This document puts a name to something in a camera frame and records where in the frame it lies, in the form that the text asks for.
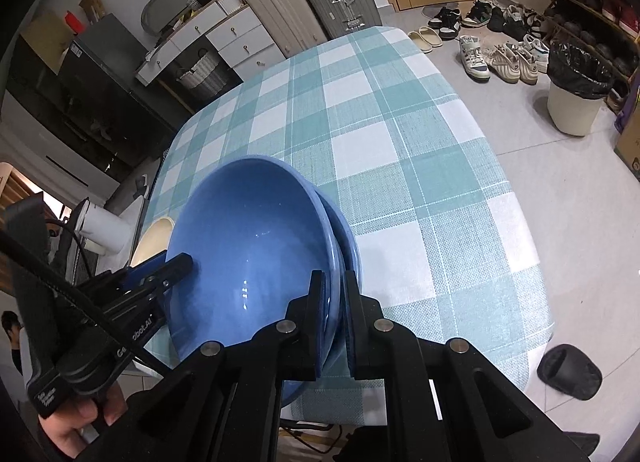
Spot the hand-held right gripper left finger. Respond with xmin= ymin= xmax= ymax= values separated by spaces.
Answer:
xmin=125 ymin=269 xmax=331 ymax=462

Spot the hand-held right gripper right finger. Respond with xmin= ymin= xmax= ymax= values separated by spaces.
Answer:
xmin=342 ymin=269 xmax=591 ymax=462

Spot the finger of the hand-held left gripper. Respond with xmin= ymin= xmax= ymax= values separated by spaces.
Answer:
xmin=119 ymin=251 xmax=168 ymax=285
xmin=125 ymin=253 xmax=194 ymax=304

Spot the cream plate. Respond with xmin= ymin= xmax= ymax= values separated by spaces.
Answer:
xmin=131 ymin=218 xmax=176 ymax=267

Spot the light blue bowl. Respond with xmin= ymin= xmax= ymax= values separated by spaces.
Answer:
xmin=280 ymin=186 xmax=362 ymax=409

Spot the dark blue bowl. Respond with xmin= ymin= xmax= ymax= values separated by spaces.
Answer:
xmin=165 ymin=156 xmax=346 ymax=378

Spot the person's left hand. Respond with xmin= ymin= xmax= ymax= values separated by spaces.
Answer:
xmin=37 ymin=382 xmax=128 ymax=460

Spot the white bucket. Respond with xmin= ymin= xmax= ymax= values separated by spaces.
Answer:
xmin=80 ymin=198 xmax=139 ymax=256

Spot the black glass cabinet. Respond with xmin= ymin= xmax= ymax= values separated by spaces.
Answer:
xmin=0 ymin=37 xmax=191 ymax=183

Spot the teal checked tablecloth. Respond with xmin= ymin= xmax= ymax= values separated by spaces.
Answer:
xmin=135 ymin=26 xmax=555 ymax=425

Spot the woven laundry basket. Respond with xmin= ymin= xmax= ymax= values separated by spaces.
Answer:
xmin=175 ymin=49 xmax=224 ymax=95

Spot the dark grey mini fridge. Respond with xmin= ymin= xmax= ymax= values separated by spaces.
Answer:
xmin=57 ymin=13 xmax=146 ymax=88

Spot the black slipper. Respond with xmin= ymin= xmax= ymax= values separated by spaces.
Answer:
xmin=550 ymin=432 xmax=601 ymax=462
xmin=537 ymin=343 xmax=603 ymax=399

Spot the white dresser with drawers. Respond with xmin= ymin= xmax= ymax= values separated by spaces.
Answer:
xmin=136 ymin=0 xmax=279 ymax=85

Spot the plain cardboard box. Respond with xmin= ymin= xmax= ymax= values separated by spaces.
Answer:
xmin=22 ymin=9 xmax=76 ymax=60

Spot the beige suitcase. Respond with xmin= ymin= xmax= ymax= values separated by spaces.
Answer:
xmin=235 ymin=0 xmax=330 ymax=59

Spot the group of assorted shoes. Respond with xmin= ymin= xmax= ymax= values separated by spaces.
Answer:
xmin=407 ymin=0 xmax=551 ymax=86

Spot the cream trash bin black liner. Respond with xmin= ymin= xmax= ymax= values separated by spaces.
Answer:
xmin=546 ymin=39 xmax=616 ymax=137

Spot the printed cardboard box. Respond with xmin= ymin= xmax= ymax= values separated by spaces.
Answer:
xmin=614 ymin=114 xmax=640 ymax=180

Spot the purple bag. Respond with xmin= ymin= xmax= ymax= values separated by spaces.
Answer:
xmin=617 ymin=72 xmax=640 ymax=135

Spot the metal shoe rack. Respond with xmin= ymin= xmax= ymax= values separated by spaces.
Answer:
xmin=529 ymin=0 xmax=640 ymax=113

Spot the black cable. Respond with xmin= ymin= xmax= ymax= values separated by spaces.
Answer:
xmin=0 ymin=229 xmax=173 ymax=378

